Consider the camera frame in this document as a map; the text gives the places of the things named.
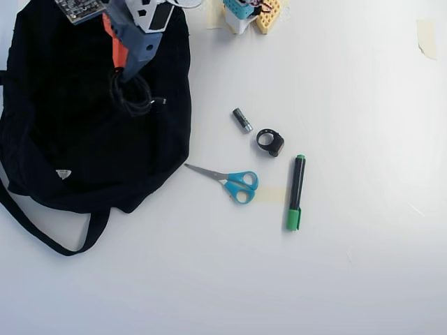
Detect blue-grey gripper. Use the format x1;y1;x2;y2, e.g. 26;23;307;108
101;0;163;83

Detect black cable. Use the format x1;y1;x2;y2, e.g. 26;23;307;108
107;68;168;118

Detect black fabric bag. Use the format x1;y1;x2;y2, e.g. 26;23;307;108
0;0;193;258

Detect long beige tape strip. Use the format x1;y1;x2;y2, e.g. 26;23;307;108
206;0;224;29

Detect black cylindrical battery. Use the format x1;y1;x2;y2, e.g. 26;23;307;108
232;107;254;134

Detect yellow perforated base block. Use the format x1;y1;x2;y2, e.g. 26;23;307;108
256;0;282;35

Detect small beige tape strip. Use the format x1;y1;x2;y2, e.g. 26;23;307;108
256;186;289;204

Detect green and black marker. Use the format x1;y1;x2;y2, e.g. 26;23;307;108
286;154;308;232

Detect torn beige tape piece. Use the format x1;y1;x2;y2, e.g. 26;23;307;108
417;19;438;61

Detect square camera circuit board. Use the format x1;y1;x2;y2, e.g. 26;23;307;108
54;0;106;26

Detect blue handled scissors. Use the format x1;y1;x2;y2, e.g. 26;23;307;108
184;163;259;205

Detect black ring device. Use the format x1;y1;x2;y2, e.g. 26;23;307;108
256;128;285;158

